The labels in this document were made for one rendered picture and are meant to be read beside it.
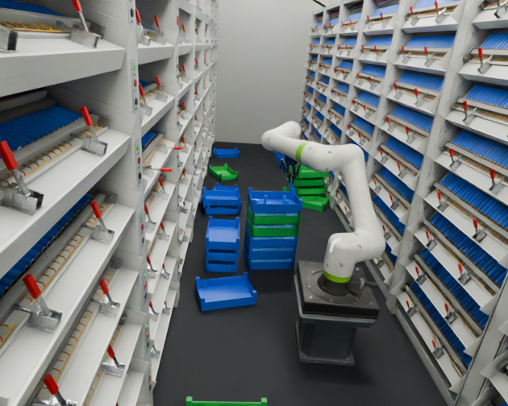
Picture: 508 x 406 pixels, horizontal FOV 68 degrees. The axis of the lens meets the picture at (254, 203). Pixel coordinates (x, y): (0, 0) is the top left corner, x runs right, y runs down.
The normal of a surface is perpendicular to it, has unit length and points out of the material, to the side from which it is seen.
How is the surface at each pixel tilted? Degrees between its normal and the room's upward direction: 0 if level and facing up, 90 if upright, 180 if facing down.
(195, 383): 0
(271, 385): 0
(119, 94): 90
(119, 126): 90
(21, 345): 18
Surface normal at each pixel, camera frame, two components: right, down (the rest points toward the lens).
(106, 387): 0.38, -0.86
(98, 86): 0.04, 0.40
